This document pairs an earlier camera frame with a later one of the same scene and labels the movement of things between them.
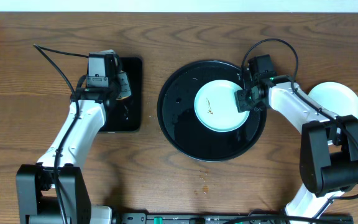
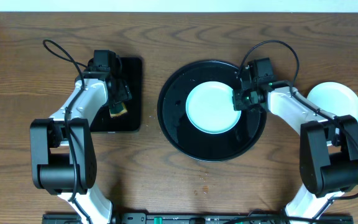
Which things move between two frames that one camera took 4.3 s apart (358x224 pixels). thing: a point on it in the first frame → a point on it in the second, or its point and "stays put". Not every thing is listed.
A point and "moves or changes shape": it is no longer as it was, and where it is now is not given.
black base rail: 211,218 stays put
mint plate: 338,98 stays put
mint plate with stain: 215,107 moves or changes shape
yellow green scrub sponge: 123,98 moves or changes shape
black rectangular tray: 126,115 stays put
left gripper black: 123,86 stays put
